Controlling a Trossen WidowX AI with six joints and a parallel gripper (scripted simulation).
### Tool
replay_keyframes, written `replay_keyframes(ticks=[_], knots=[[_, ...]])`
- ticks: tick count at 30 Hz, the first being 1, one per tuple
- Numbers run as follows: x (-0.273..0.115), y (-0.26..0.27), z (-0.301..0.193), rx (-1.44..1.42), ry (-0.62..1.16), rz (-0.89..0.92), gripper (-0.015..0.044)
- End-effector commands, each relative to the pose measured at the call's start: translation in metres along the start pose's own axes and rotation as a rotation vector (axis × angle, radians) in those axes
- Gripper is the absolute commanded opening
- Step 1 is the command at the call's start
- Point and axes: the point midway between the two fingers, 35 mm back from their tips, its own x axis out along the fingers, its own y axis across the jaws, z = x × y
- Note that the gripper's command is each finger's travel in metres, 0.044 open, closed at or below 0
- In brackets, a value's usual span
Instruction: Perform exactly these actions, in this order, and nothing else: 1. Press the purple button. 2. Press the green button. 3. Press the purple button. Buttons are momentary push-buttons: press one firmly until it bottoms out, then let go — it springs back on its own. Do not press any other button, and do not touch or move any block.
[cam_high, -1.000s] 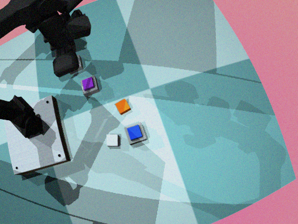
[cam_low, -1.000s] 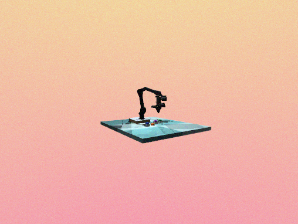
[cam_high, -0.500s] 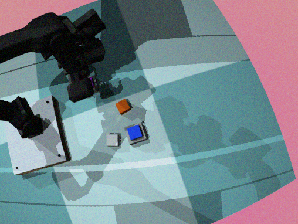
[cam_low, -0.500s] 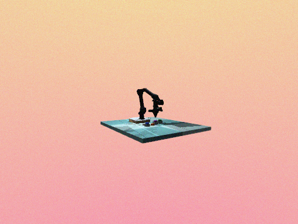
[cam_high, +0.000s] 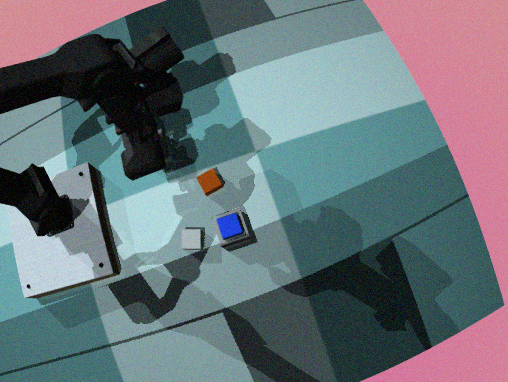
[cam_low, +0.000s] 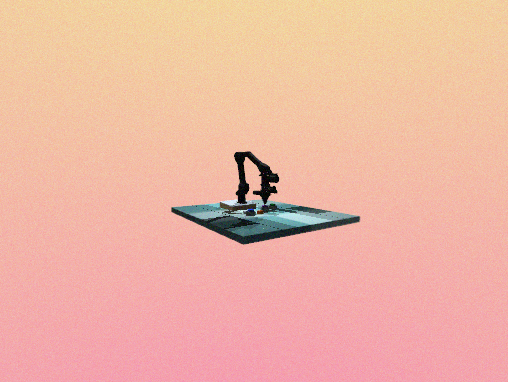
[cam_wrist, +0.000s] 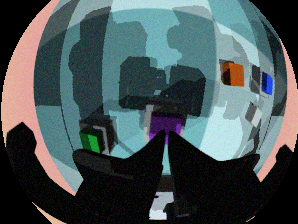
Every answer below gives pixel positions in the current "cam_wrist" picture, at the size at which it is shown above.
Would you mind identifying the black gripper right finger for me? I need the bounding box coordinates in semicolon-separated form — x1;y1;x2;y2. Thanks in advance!
168;131;261;217

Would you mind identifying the green button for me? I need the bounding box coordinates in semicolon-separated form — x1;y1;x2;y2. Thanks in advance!
78;117;114;155

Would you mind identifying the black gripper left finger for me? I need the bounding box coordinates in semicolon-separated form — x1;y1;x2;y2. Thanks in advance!
72;129;166;212

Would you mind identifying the purple button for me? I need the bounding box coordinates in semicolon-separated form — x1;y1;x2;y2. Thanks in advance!
142;100;189;144

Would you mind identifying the blue button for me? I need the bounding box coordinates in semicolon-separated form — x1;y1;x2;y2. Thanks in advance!
250;67;273;99

